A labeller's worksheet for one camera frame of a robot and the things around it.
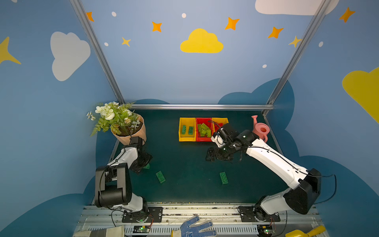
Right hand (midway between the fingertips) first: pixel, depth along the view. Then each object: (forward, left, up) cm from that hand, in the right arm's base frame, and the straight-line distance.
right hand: (213, 157), depth 76 cm
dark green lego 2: (-6, +30, -16) cm, 34 cm away
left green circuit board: (-31, +35, -18) cm, 50 cm away
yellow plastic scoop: (-29, -41, -16) cm, 53 cm away
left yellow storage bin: (+38, +16, -17) cm, 44 cm away
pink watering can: (+26, -34, -8) cm, 43 cm away
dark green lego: (+29, +14, -17) cm, 36 cm away
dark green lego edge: (0, +39, -15) cm, 41 cm away
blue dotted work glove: (-30, +12, -17) cm, 37 cm away
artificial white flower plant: (+16, +52, +10) cm, 56 cm away
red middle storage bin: (+34, +1, -11) cm, 36 cm away
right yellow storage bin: (+37, -11, -12) cm, 41 cm away
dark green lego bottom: (-4, -8, -17) cm, 19 cm away
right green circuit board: (-29, -27, -19) cm, 44 cm away
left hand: (+2, +39, -16) cm, 42 cm away
